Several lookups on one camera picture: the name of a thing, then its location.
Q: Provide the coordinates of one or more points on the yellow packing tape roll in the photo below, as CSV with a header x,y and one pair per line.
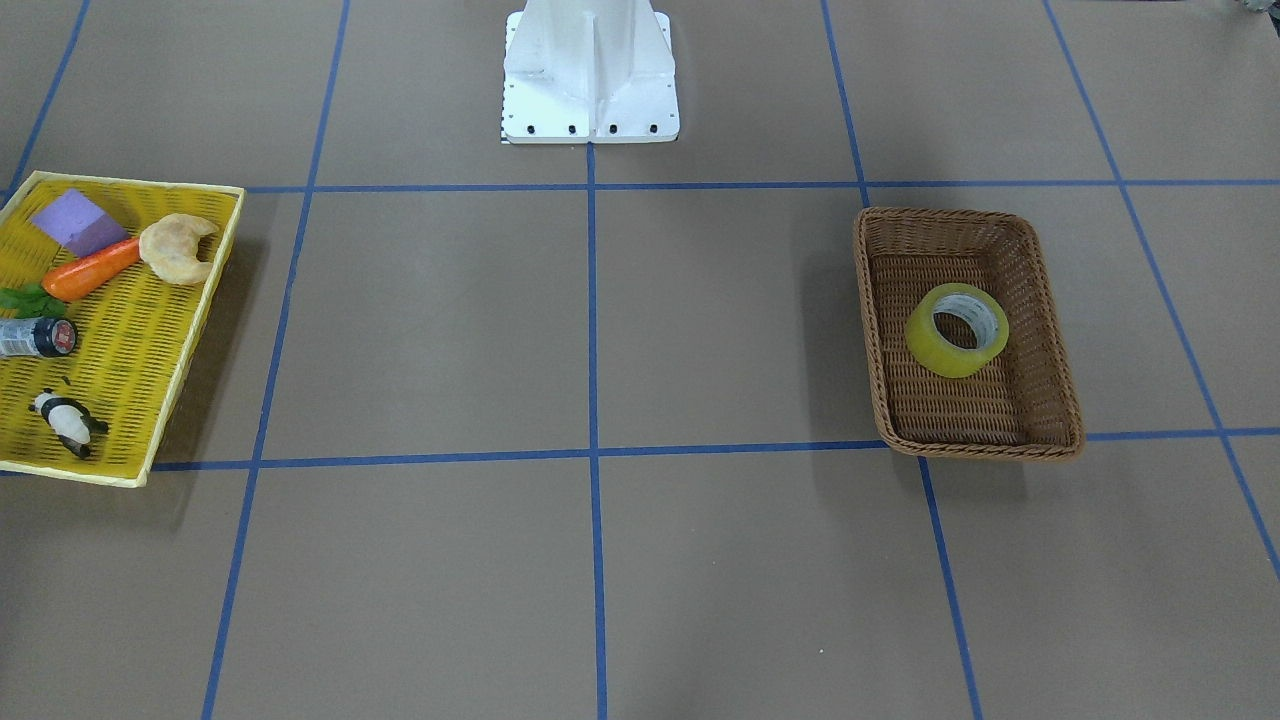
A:
x,y
976,309

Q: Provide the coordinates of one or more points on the brown wicker basket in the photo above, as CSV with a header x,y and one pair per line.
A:
x,y
1022,406

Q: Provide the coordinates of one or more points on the yellow woven basket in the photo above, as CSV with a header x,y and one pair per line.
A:
x,y
137,335

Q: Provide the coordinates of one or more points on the toy croissant bread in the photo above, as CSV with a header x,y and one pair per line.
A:
x,y
170,248

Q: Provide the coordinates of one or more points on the toy panda figurine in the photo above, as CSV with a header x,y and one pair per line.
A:
x,y
71,422

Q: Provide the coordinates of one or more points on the orange toy carrot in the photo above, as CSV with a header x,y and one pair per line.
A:
x,y
70,282

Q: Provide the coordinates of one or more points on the purple foam block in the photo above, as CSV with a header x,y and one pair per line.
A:
x,y
79,225

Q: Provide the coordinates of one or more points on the small blue labelled bottle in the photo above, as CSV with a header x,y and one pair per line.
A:
x,y
42,336

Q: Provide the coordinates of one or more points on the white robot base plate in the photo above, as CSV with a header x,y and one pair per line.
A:
x,y
579,72

